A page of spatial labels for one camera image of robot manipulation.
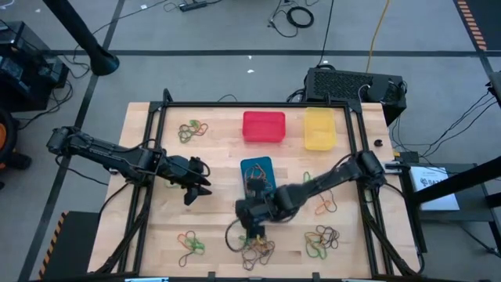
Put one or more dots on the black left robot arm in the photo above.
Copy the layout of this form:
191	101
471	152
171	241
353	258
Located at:
105	150

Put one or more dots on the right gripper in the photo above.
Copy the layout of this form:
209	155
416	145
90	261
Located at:
252	213

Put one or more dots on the black pole stand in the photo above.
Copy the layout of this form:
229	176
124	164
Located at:
78	33

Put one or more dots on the black hazard striped mat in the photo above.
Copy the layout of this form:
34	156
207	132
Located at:
74	246
489	19

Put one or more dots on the small black round knob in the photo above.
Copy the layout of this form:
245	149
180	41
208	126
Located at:
378	143

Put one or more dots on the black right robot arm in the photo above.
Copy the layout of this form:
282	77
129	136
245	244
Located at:
329	180

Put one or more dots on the black orange wheeled machine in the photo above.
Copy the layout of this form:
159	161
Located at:
6	137

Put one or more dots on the blue plastic basket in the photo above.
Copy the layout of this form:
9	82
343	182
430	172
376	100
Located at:
244	164

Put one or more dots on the black power box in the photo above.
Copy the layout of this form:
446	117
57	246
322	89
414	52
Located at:
408	157

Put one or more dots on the dark rubber band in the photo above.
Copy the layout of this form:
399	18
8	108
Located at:
250	260
326	231
187	256
332	200
268	254
254	254
332	241
193	135

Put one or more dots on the red plastic basket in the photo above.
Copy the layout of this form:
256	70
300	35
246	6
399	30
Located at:
264	126

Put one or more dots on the black power strip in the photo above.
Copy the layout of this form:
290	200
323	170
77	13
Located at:
193	6

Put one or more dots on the white paper sheet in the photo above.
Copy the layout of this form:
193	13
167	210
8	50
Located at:
434	196

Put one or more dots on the black equipment cart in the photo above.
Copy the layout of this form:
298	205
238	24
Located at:
23	78

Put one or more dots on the yellow plastic basket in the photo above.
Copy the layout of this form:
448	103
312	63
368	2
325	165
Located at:
320	129

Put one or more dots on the black computer case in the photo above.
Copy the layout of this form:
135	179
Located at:
340	86

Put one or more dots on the black side table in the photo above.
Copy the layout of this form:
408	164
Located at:
475	213

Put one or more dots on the pile of orange rubber bands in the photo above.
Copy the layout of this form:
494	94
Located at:
270	189

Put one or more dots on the black aluminium table frame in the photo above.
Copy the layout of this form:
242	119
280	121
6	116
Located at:
254	104

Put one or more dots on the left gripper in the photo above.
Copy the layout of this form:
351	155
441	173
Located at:
182	168

